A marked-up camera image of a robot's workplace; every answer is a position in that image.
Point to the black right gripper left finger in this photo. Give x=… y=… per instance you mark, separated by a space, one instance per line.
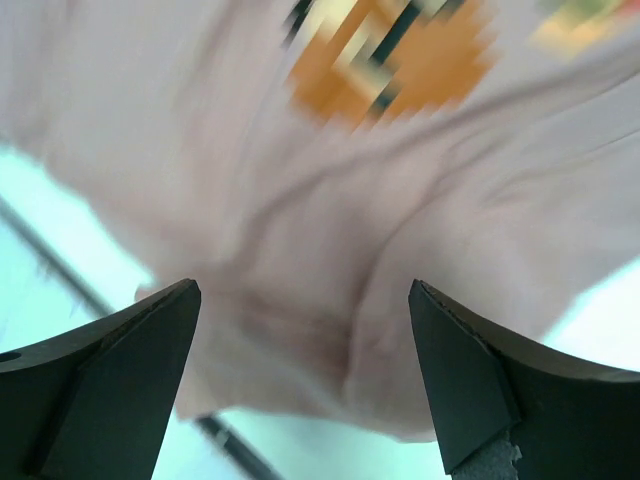
x=94 y=403

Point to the pink printed t shirt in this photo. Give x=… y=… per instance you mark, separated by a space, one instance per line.
x=306 y=161

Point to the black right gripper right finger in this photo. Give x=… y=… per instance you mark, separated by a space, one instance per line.
x=507 y=407

